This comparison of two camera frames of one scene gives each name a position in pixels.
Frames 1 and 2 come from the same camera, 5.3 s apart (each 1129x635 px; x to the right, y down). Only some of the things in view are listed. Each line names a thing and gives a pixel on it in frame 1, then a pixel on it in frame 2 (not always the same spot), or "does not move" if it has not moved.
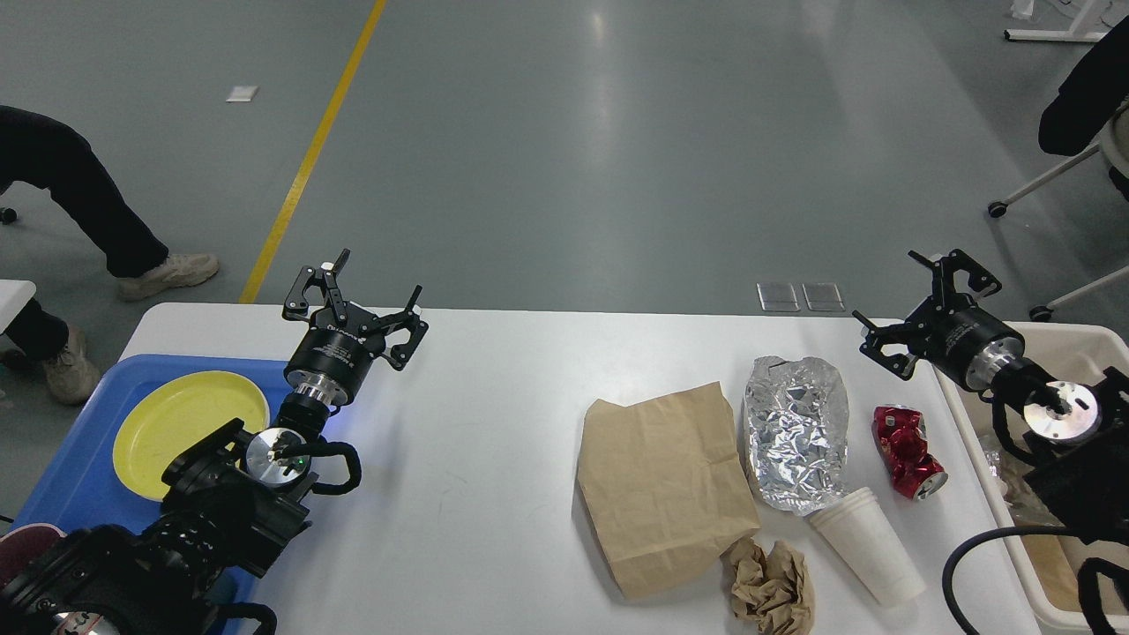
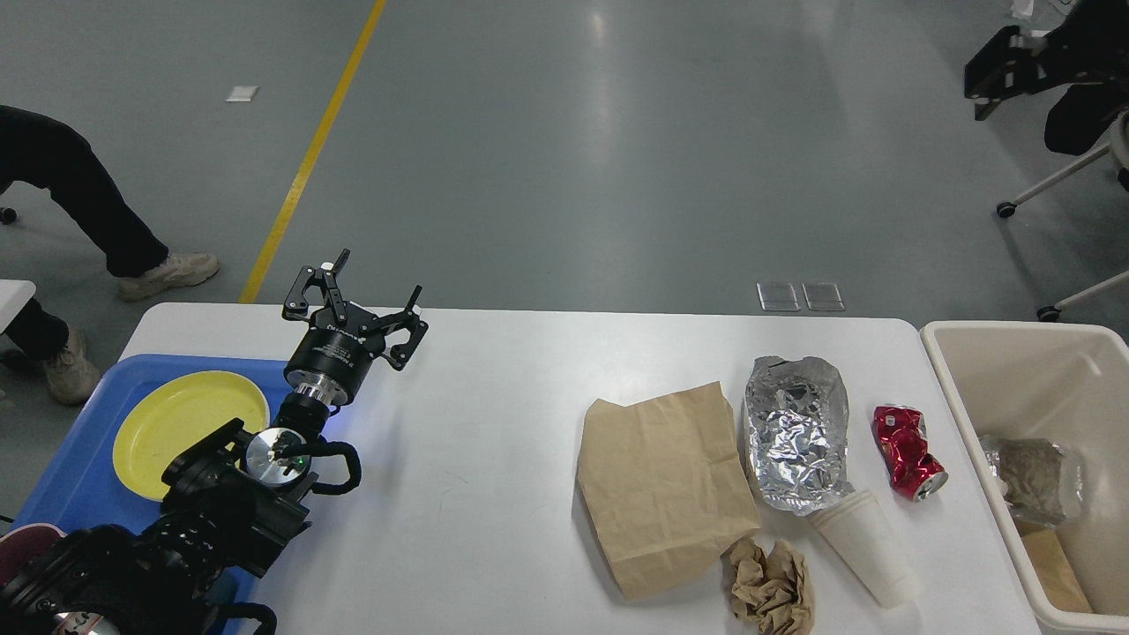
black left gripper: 332,355 does not move
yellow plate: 168,414 does not move
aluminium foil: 796,423 does not move
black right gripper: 960,340 → 1012,64
